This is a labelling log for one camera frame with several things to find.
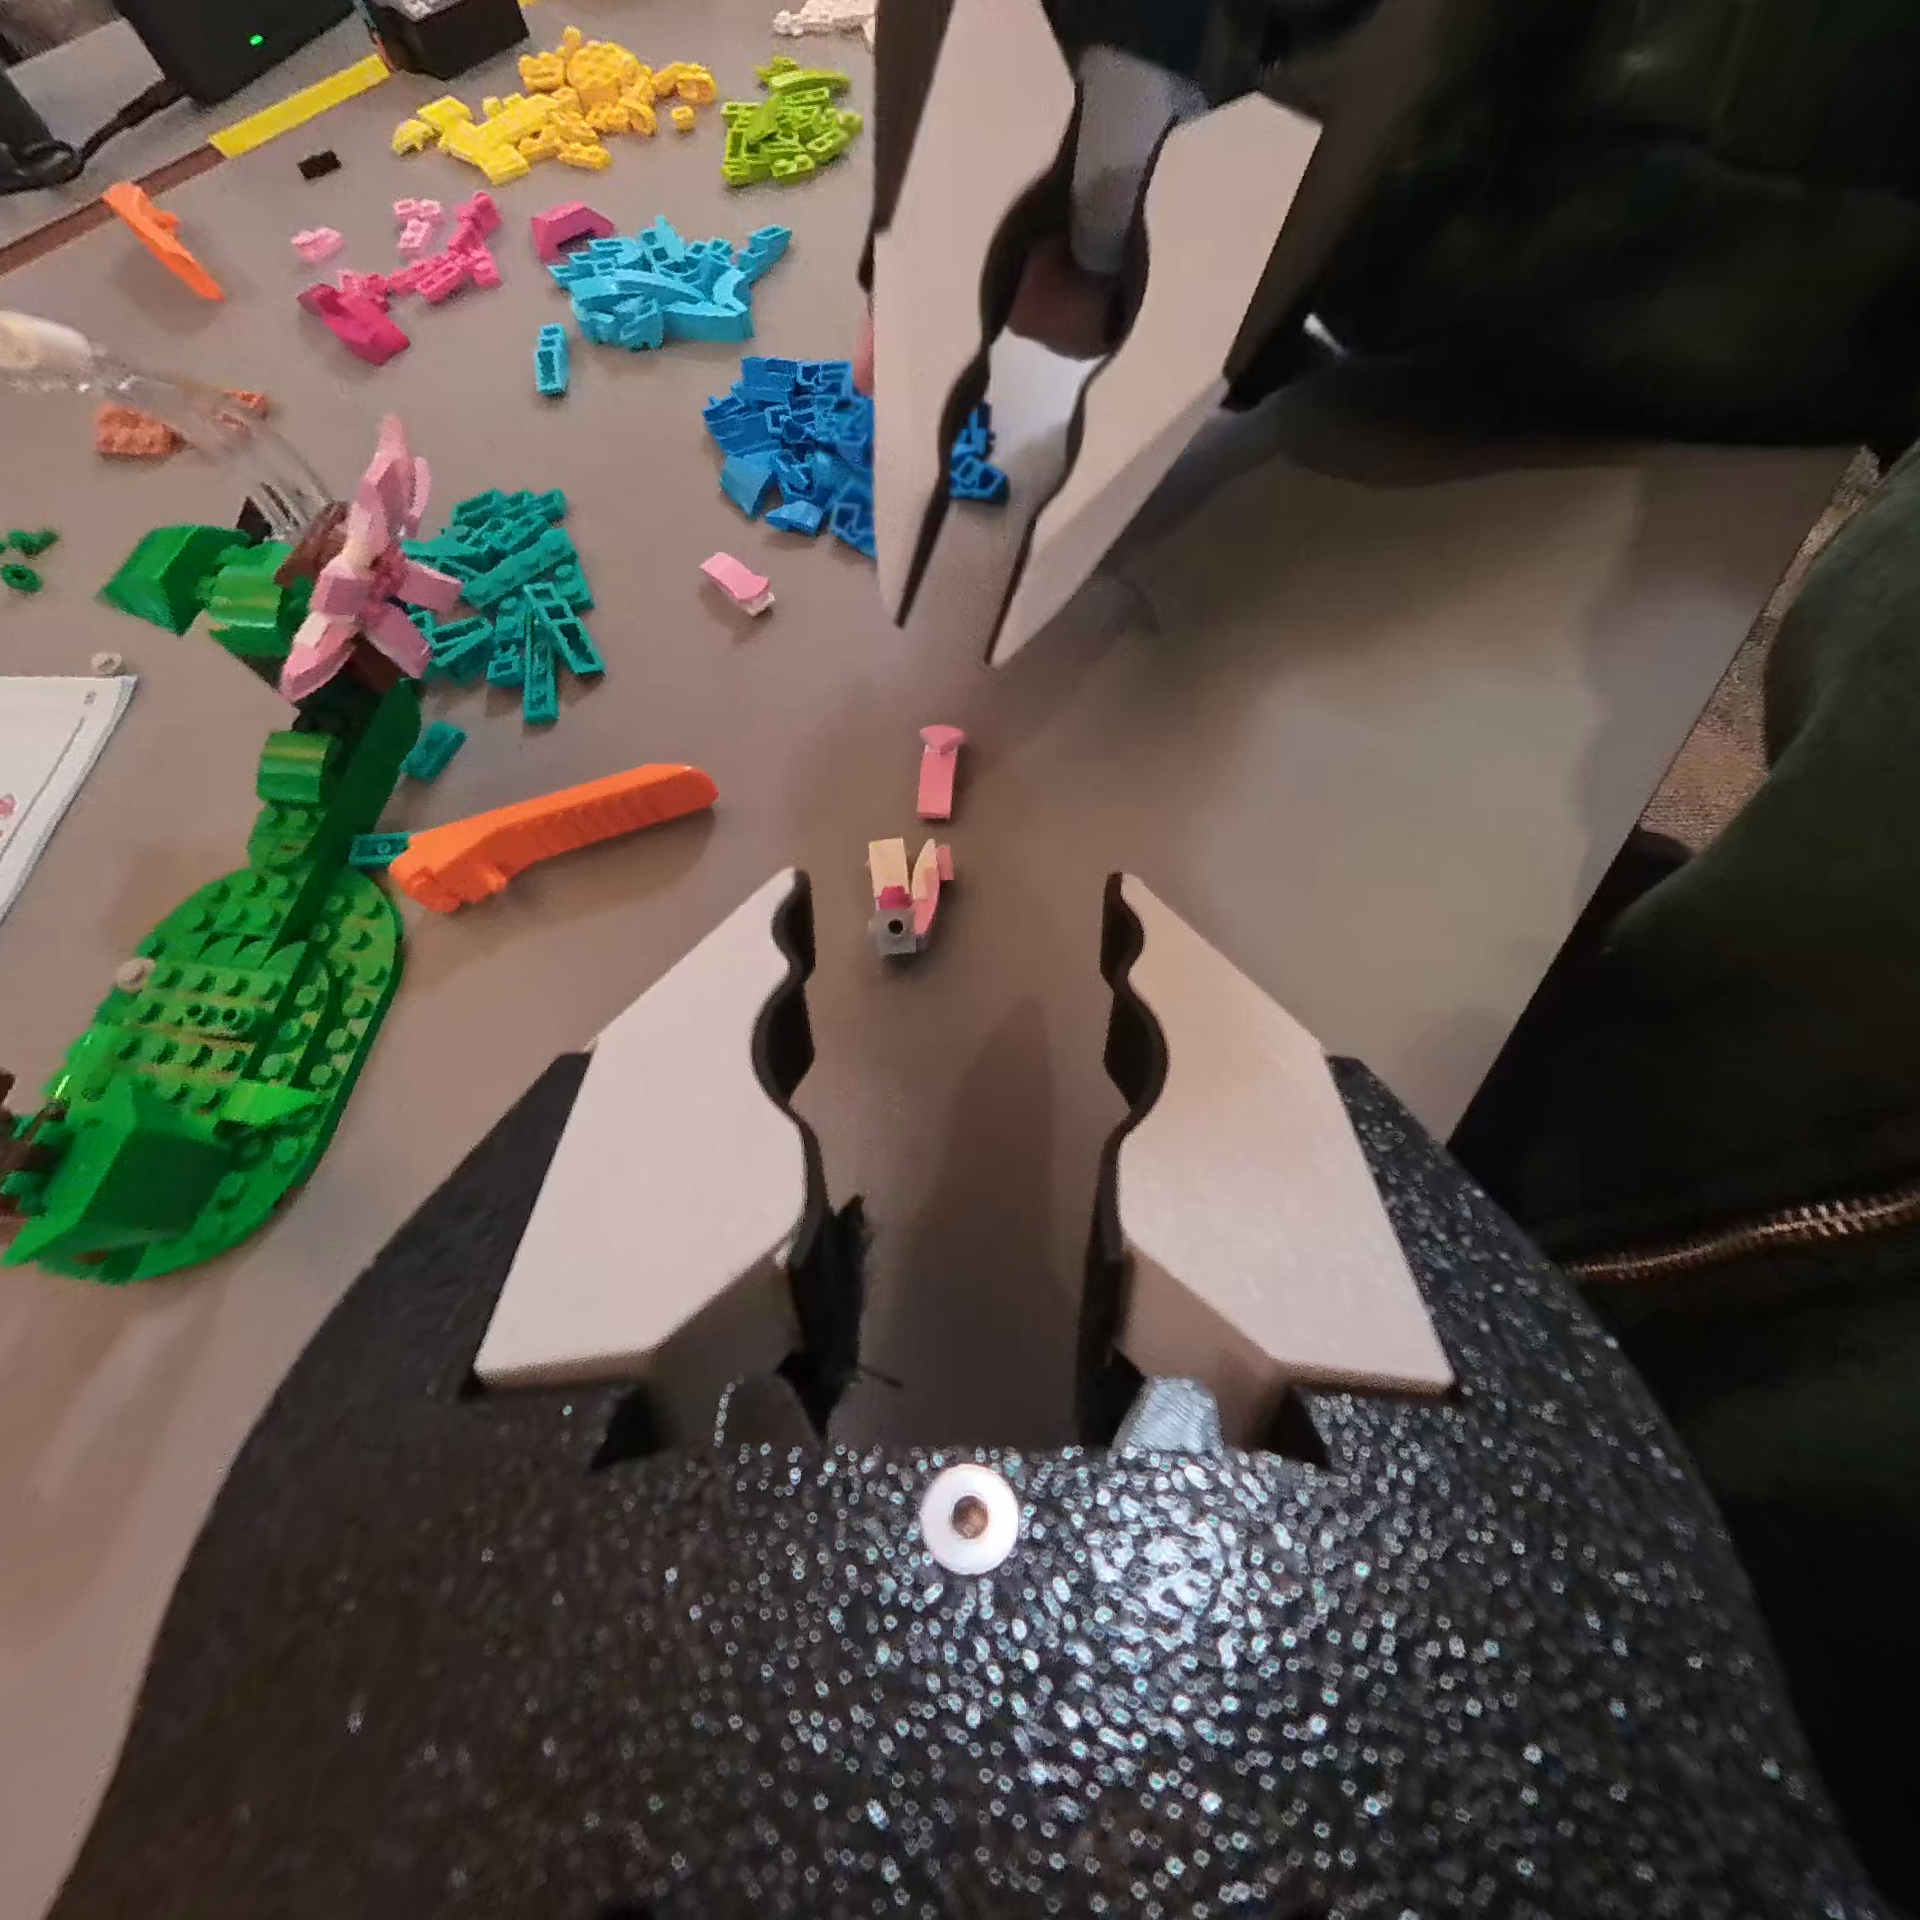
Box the person's right forearm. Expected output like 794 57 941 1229
1230 0 1920 480

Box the white instruction booklet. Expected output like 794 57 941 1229
0 673 141 924

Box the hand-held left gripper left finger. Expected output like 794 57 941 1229
472 863 873 1440

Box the person's right hand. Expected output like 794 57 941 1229
1009 236 1151 364

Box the pile of teal lego bricks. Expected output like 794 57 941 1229
403 488 607 728

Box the pile of blue lego bricks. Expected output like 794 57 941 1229
702 351 1009 559

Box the yellow tape strip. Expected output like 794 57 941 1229
206 51 396 160

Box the pile of magenta lego bricks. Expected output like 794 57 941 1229
298 186 505 366

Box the orange lego piece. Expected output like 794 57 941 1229
102 181 229 301

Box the green lego plant model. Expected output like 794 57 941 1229
0 412 467 1284

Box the dark object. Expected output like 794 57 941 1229
0 65 77 198

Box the pile of lime lego bricks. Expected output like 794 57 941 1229
718 55 868 190

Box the pile of cyan lego bricks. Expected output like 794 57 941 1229
547 215 794 351

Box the orange lego brick separator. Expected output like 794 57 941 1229
388 762 719 913

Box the black device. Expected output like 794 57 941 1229
360 0 530 81

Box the small grey pink lego assembly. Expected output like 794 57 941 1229
864 837 959 963

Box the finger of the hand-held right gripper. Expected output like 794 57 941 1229
985 88 1324 665
862 0 1085 628

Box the transparent plastic arc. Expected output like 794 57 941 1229
0 306 345 542

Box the black box with green light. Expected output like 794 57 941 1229
114 0 363 107

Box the person's green jacket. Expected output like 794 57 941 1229
1448 448 1920 1920

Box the pile of yellow lego bricks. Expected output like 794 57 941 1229
390 28 723 190

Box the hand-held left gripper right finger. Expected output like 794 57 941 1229
1099 872 1461 1450

